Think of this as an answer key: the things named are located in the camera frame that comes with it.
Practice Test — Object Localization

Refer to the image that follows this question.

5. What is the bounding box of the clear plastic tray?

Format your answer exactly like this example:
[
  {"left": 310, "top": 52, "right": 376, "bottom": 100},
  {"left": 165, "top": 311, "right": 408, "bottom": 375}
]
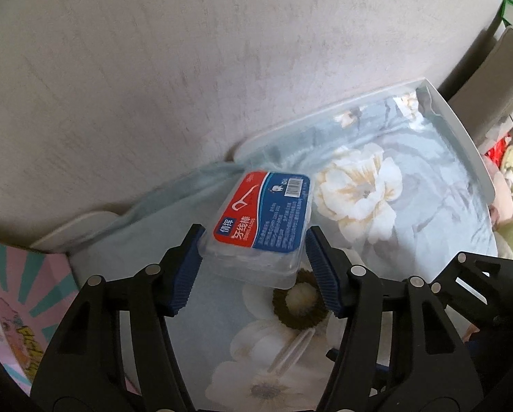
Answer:
[{"left": 232, "top": 77, "right": 497, "bottom": 284}]

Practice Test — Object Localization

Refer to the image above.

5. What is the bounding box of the pink printed box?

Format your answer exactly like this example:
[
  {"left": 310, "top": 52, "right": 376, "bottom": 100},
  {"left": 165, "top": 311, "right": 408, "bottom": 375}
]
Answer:
[{"left": 0, "top": 231, "right": 130, "bottom": 398}]

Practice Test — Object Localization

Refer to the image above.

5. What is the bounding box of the clear floss pick box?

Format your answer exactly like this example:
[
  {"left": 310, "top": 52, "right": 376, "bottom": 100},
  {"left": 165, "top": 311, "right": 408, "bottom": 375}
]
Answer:
[{"left": 197, "top": 170, "right": 314, "bottom": 289}]

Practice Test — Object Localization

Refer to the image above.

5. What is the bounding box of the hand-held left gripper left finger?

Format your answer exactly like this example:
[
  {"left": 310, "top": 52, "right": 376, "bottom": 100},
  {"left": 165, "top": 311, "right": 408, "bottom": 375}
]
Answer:
[{"left": 31, "top": 223, "right": 206, "bottom": 412}]

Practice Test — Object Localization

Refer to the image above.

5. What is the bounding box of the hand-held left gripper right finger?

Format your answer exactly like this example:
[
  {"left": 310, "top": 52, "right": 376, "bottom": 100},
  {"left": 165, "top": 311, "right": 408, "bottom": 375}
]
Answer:
[{"left": 305, "top": 225, "right": 484, "bottom": 412}]

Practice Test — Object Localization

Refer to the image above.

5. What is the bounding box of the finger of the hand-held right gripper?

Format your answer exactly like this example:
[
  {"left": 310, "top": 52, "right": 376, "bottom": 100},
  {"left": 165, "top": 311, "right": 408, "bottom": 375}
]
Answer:
[
  {"left": 325, "top": 347, "right": 391, "bottom": 379},
  {"left": 431, "top": 252, "right": 513, "bottom": 341}
]

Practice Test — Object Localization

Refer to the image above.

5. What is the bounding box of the red cloth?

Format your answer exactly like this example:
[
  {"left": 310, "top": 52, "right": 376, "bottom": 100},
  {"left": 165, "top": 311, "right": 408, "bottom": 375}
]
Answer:
[{"left": 483, "top": 136, "right": 512, "bottom": 164}]

